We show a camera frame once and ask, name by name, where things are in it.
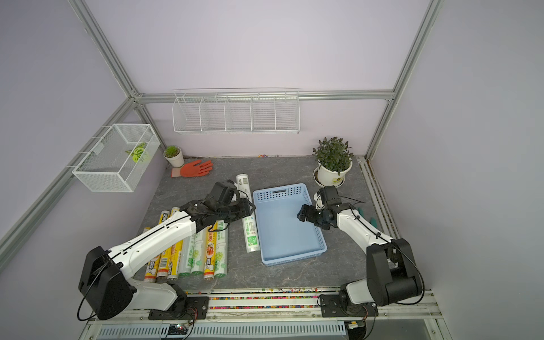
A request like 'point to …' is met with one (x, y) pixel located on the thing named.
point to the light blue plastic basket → (282, 237)
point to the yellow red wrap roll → (211, 251)
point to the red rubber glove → (190, 170)
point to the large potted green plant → (333, 159)
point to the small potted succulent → (173, 154)
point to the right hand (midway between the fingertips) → (305, 216)
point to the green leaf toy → (137, 151)
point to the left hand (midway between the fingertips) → (252, 210)
